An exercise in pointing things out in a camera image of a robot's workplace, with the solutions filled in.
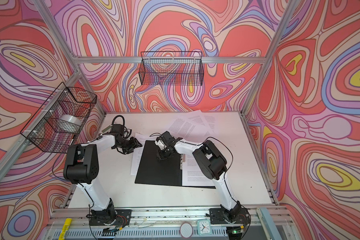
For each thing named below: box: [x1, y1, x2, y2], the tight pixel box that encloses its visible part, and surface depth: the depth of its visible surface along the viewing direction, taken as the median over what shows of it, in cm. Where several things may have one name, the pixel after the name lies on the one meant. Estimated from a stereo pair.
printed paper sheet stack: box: [168, 110, 219, 140], surface depth 114 cm
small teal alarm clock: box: [197, 219, 212, 236], surface depth 70 cm
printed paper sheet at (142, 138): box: [130, 132, 156, 176], surface depth 95 cm
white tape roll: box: [58, 114, 83, 126], surface depth 75 cm
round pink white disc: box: [179, 222, 194, 239], surface depth 67 cm
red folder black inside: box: [134, 140, 216, 189], surface depth 90 cm
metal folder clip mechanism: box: [180, 153, 186, 170], surface depth 95 cm
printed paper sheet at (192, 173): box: [182, 153, 215, 186], surface depth 88 cm
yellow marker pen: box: [58, 218, 73, 240], surface depth 70 cm
